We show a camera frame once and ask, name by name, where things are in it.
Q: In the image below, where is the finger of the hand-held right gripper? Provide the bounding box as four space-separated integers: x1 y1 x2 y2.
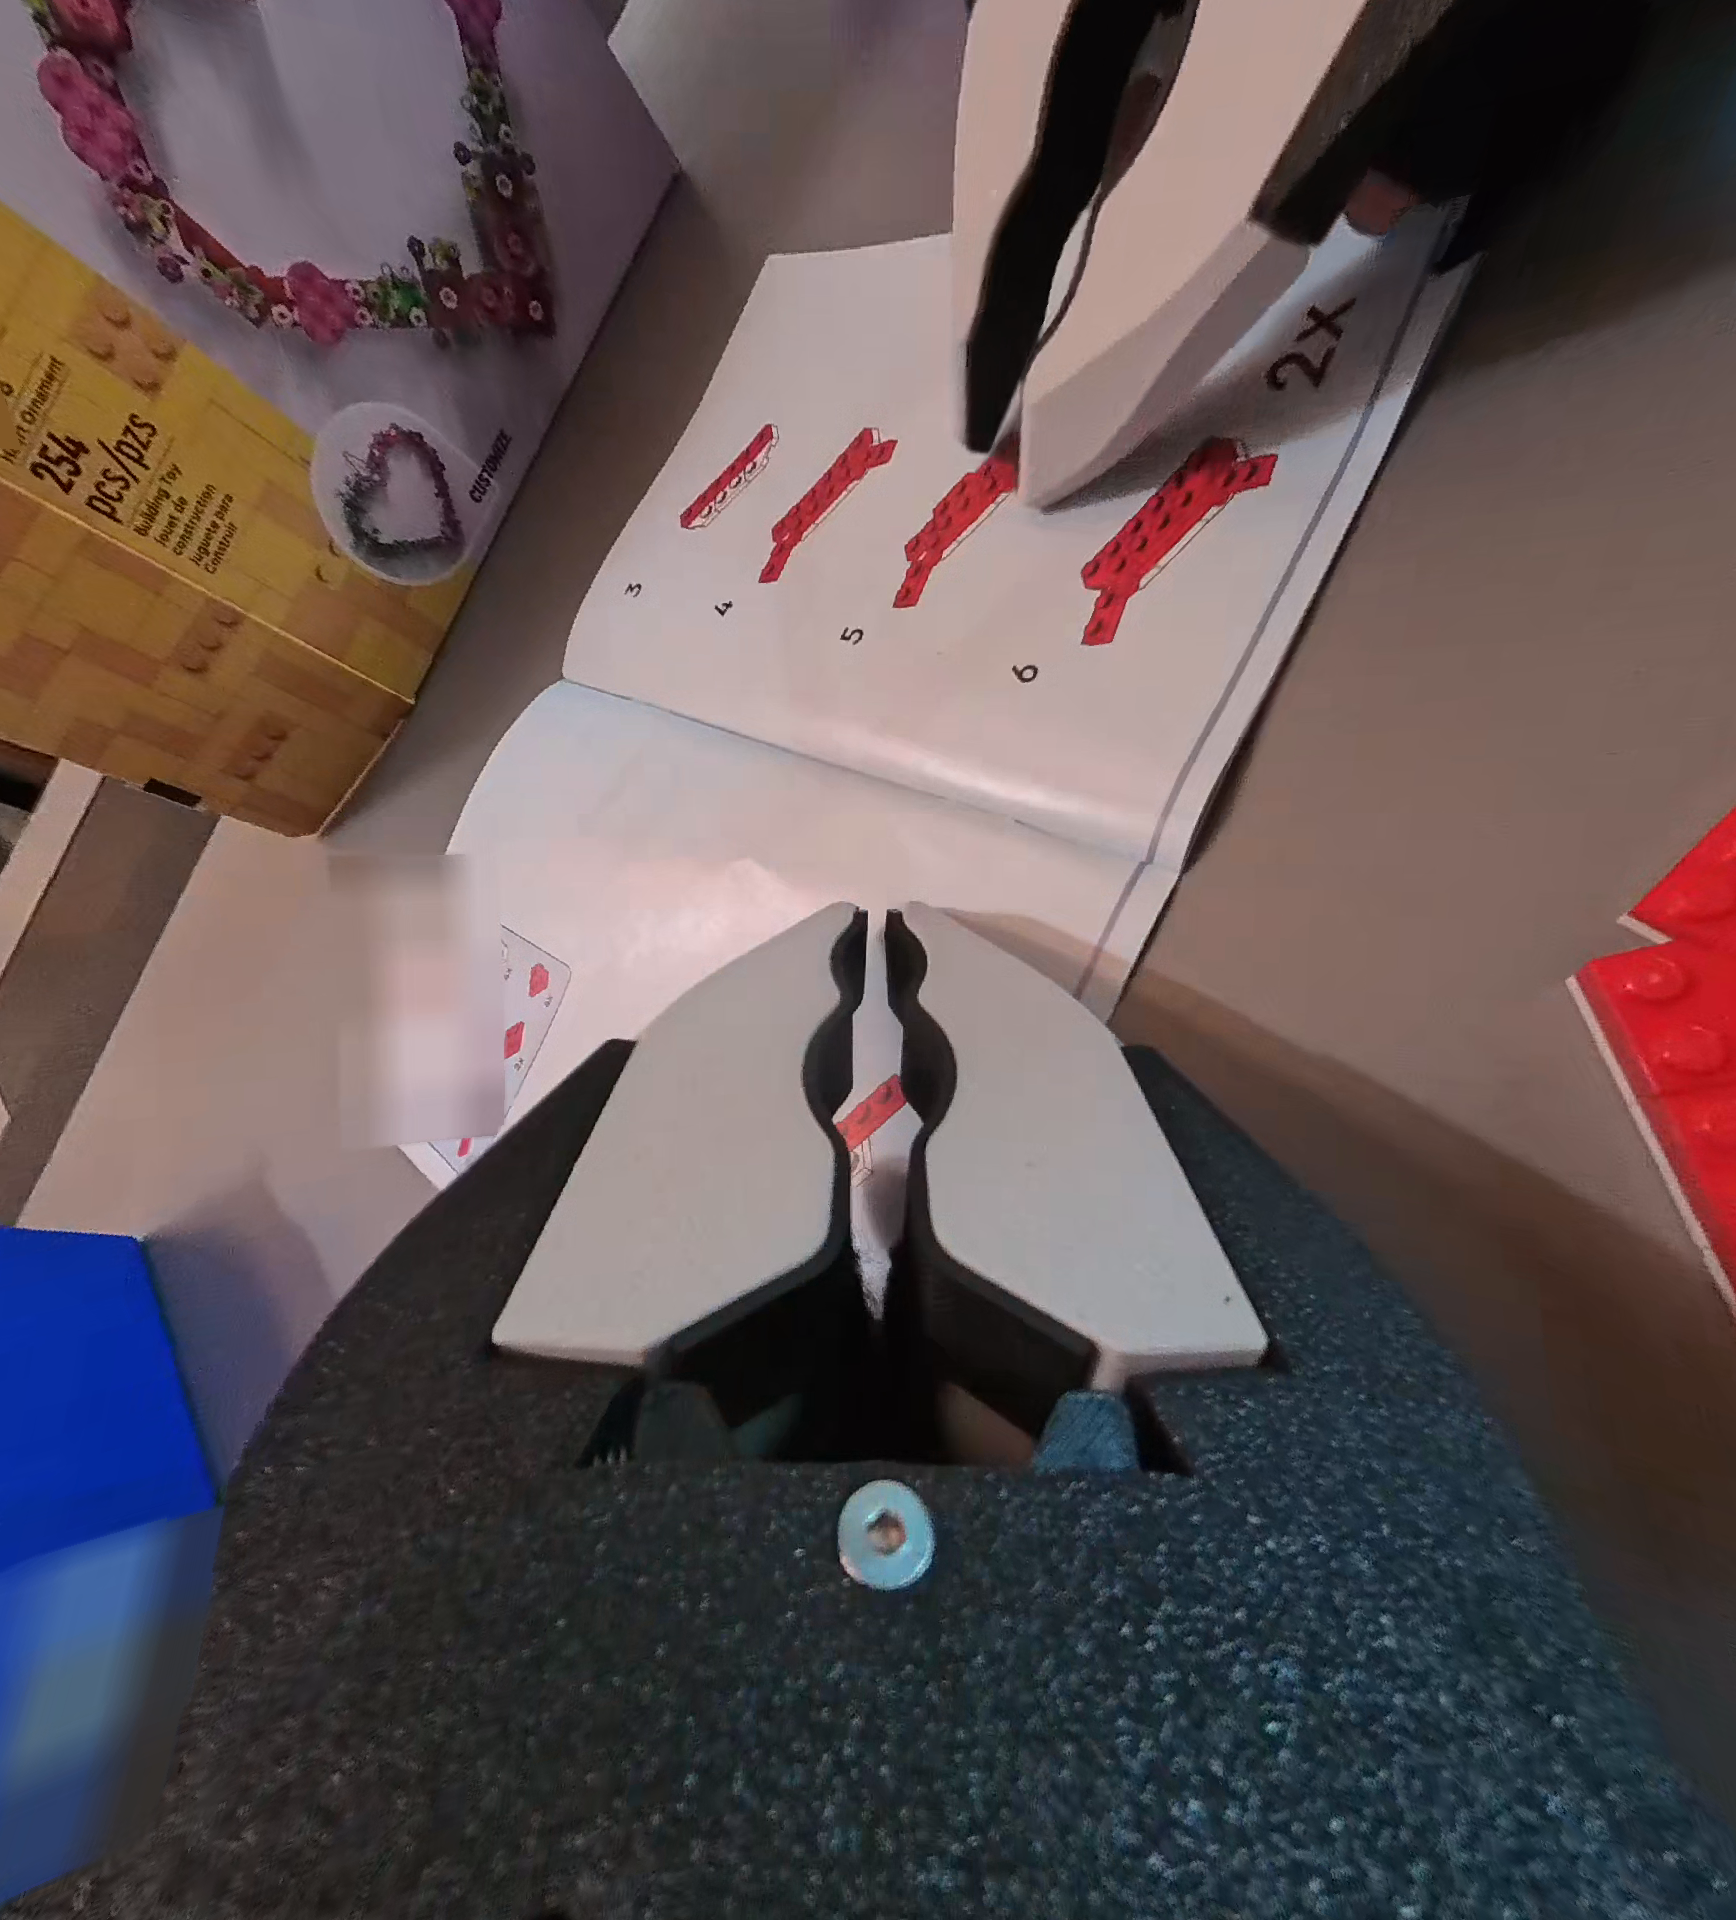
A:
1023 0 1412 514
952 0 1200 453

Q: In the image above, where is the yellow and lilac toy box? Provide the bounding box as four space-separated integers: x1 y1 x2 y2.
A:
0 0 684 840

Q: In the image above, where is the white panel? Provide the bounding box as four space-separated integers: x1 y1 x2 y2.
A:
0 761 360 1234

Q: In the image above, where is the blue plastic bin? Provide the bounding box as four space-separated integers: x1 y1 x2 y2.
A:
0 1216 233 1920

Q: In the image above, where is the white instruction booklet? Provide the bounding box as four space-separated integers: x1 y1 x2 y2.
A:
396 194 1486 1203

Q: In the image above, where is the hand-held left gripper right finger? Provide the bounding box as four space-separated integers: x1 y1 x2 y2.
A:
882 902 1277 1395

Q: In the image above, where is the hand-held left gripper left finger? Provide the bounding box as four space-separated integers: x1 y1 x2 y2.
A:
491 902 877 1376

